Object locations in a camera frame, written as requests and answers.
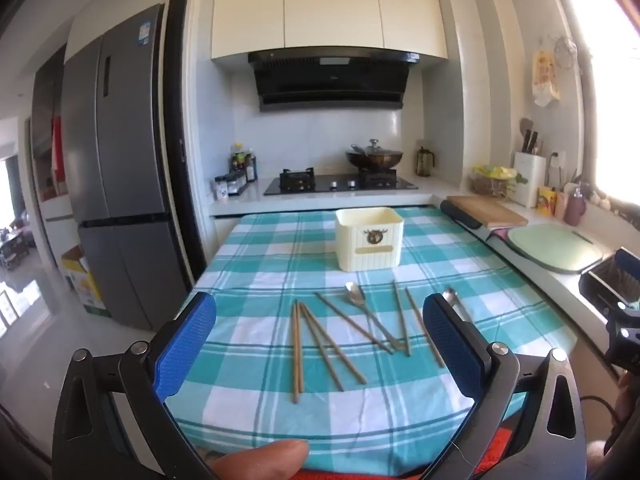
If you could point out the dark wok with lid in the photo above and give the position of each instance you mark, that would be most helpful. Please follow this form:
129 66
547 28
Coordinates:
375 160

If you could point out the person's left hand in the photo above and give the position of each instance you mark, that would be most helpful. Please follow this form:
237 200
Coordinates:
255 460

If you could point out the pink cloth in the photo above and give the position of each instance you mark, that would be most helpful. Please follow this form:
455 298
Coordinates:
497 234

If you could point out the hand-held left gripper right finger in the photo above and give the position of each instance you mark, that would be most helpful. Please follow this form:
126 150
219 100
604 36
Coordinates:
452 345

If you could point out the wooden cutting board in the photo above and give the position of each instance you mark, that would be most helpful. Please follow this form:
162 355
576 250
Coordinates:
492 210

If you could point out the grey refrigerator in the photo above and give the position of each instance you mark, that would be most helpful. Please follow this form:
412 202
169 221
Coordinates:
125 160

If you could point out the cream ribbed utensil holder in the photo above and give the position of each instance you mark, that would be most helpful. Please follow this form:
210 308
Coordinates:
367 250

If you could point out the black padded roll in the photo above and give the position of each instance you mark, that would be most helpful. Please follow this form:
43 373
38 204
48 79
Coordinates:
460 215

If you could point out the yellow printed box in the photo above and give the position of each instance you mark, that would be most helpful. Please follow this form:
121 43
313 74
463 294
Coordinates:
546 199

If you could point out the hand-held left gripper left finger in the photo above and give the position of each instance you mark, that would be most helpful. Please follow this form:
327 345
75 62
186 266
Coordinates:
185 345

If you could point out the teal plaid tablecloth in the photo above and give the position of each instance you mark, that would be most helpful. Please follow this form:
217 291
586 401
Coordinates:
250 270

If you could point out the black range hood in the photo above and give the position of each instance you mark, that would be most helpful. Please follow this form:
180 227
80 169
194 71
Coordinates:
330 80

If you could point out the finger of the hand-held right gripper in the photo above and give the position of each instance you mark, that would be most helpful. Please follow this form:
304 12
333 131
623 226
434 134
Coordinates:
629 270
600 290

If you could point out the hanging printed towel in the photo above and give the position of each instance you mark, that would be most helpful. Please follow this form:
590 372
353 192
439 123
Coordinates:
545 77

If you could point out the yellow cardboard box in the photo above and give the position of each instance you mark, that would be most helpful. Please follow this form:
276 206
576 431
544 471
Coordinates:
85 280

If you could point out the black gas stove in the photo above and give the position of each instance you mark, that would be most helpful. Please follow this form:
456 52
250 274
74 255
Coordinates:
330 185

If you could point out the green cutting board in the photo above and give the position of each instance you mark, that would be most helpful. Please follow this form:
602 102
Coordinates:
550 247

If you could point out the cream upper kitchen cabinets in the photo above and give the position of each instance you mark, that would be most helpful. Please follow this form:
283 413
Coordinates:
325 5

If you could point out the purple soap dispenser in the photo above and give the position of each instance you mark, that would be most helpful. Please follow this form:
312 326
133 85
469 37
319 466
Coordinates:
575 207

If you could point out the white knife block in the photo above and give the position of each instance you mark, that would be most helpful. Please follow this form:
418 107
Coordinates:
530 180

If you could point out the silver metal spoon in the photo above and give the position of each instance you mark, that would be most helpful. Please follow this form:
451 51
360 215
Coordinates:
452 296

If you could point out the pink cup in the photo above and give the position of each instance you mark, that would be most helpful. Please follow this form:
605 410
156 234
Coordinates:
561 205

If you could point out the yellow cap sauce bottle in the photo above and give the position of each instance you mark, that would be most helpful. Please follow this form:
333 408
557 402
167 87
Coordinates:
237 159

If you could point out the black lid spice jar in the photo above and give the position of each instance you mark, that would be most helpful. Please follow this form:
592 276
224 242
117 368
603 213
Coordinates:
221 188
233 185

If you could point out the white wall socket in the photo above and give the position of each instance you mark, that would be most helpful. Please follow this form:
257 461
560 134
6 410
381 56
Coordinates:
557 159

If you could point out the yellow bag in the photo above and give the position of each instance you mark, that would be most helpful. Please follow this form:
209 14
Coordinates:
492 172

